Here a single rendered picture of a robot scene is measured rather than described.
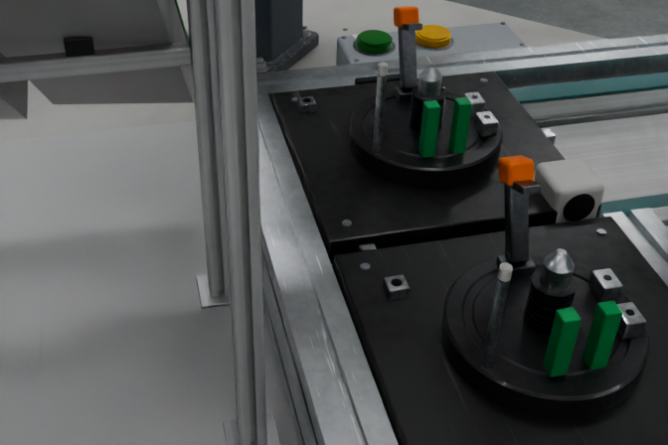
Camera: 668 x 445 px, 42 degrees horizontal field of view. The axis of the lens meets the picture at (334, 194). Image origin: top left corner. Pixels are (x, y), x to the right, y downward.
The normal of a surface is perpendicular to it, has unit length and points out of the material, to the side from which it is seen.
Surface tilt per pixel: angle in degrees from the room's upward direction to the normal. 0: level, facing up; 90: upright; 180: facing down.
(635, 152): 0
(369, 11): 0
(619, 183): 0
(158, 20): 135
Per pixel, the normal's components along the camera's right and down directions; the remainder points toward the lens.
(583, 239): 0.03, -0.80
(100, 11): 0.03, 0.99
